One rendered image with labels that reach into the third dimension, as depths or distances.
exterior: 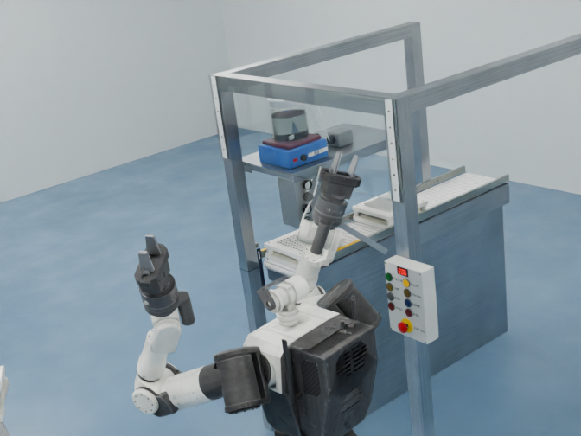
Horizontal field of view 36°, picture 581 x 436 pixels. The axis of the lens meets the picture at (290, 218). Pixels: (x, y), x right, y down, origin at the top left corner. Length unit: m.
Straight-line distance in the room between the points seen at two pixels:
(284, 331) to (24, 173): 6.25
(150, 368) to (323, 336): 0.45
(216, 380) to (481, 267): 2.49
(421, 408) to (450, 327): 1.25
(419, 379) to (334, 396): 0.97
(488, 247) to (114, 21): 5.11
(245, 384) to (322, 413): 0.22
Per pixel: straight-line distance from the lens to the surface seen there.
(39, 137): 8.40
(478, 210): 4.32
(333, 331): 2.28
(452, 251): 4.31
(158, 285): 2.09
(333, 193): 2.51
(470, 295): 4.50
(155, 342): 2.21
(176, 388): 2.32
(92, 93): 8.59
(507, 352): 4.63
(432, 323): 2.97
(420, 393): 3.21
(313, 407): 2.28
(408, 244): 2.95
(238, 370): 2.19
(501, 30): 6.79
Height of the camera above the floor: 2.29
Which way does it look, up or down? 20 degrees down
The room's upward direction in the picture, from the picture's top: 7 degrees counter-clockwise
